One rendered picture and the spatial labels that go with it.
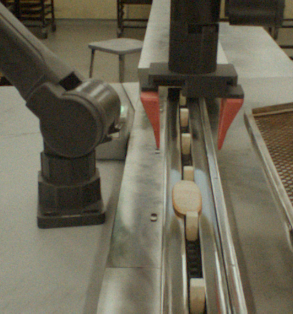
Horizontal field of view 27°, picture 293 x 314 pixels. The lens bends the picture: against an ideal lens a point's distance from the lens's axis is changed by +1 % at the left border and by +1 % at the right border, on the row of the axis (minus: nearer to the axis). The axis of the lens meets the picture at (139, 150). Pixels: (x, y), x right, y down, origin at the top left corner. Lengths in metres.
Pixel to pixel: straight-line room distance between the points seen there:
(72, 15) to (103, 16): 0.38
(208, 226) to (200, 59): 0.19
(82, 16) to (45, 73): 7.12
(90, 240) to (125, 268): 0.15
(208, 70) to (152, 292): 0.27
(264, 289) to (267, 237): 0.12
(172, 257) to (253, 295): 0.09
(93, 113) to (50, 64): 0.09
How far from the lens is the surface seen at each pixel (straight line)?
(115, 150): 0.98
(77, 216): 0.78
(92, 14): 7.84
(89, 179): 0.79
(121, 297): 0.57
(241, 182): 0.92
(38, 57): 0.76
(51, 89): 0.73
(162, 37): 1.52
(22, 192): 0.89
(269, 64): 1.73
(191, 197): 0.76
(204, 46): 0.70
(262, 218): 0.81
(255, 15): 0.69
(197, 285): 0.57
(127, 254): 0.63
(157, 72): 0.71
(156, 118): 0.72
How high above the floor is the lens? 1.18
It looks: 20 degrees down
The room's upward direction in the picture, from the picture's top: straight up
